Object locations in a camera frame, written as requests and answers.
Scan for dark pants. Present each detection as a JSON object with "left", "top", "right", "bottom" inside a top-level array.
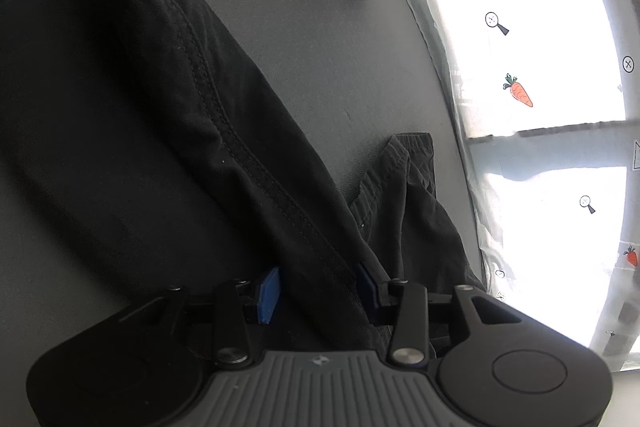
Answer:
[{"left": 0, "top": 0, "right": 483, "bottom": 358}]

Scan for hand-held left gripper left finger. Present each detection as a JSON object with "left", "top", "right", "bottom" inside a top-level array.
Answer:
[{"left": 117, "top": 266, "right": 282, "bottom": 367}]

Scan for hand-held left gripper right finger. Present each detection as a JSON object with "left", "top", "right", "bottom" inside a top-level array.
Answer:
[{"left": 354, "top": 261, "right": 525, "bottom": 365}]

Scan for white printed curtain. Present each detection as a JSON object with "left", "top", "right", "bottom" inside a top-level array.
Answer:
[{"left": 399, "top": 0, "right": 640, "bottom": 360}]

